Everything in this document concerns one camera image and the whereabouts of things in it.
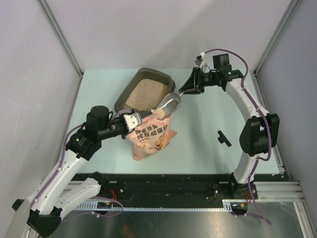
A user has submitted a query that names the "silver metal scoop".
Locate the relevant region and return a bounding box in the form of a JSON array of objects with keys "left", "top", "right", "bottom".
[{"left": 153, "top": 92, "right": 184, "bottom": 120}]

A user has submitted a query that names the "aluminium frame post right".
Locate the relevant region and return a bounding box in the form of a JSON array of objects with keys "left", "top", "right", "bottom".
[{"left": 254, "top": 0, "right": 302, "bottom": 75}]

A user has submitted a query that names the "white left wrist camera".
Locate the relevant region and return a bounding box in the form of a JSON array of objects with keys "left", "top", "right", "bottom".
[{"left": 123, "top": 113, "right": 143, "bottom": 132}]

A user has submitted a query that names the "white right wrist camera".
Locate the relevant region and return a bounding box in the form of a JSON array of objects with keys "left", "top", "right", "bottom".
[{"left": 195, "top": 52, "right": 207, "bottom": 69}]

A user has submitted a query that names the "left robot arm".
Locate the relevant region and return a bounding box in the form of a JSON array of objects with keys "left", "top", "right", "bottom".
[{"left": 5, "top": 106, "right": 142, "bottom": 238}]

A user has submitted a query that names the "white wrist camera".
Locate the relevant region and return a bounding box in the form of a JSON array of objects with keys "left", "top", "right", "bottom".
[
  {"left": 195, "top": 52, "right": 207, "bottom": 69},
  {"left": 123, "top": 113, "right": 143, "bottom": 132}
]

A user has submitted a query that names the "black bag sealing clip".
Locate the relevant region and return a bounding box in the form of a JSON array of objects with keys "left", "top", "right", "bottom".
[{"left": 217, "top": 130, "right": 232, "bottom": 147}]

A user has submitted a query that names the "aluminium frame post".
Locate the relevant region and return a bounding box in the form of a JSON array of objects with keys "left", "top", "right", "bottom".
[
  {"left": 254, "top": 0, "right": 302, "bottom": 75},
  {"left": 37, "top": 0, "right": 84, "bottom": 79}
]

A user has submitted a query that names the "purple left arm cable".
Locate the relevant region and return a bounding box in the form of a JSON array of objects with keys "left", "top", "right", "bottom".
[{"left": 29, "top": 109, "right": 127, "bottom": 220}]

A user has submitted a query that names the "grey slotted cable duct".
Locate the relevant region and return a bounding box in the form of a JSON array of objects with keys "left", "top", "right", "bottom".
[{"left": 74, "top": 199, "right": 246, "bottom": 212}]

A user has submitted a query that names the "aluminium rail right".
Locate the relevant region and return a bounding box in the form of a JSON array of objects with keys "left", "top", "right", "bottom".
[{"left": 255, "top": 181, "right": 305, "bottom": 202}]

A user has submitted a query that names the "pink cat litter bag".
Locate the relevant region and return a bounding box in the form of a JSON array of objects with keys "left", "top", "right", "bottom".
[{"left": 127, "top": 114, "right": 177, "bottom": 161}]

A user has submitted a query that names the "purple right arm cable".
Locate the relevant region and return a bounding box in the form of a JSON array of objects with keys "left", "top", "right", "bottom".
[{"left": 204, "top": 47, "right": 273, "bottom": 225}]

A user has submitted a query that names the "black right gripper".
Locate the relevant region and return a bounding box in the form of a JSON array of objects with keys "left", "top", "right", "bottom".
[{"left": 179, "top": 67, "right": 219, "bottom": 95}]

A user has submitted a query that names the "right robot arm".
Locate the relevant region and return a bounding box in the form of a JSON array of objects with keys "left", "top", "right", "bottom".
[{"left": 178, "top": 50, "right": 280, "bottom": 199}]

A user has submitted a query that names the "aluminium frame post left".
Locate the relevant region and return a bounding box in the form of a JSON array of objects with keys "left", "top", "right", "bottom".
[{"left": 37, "top": 0, "right": 84, "bottom": 79}]

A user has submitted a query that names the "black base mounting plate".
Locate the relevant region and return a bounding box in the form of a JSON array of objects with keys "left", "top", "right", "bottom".
[{"left": 51, "top": 172, "right": 290, "bottom": 208}]

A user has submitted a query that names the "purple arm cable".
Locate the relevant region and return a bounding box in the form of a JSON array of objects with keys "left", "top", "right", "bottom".
[
  {"left": 204, "top": 47, "right": 273, "bottom": 225},
  {"left": 29, "top": 109, "right": 127, "bottom": 220}
]

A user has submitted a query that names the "brown litter box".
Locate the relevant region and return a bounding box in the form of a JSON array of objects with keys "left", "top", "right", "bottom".
[{"left": 114, "top": 67, "right": 176, "bottom": 118}]

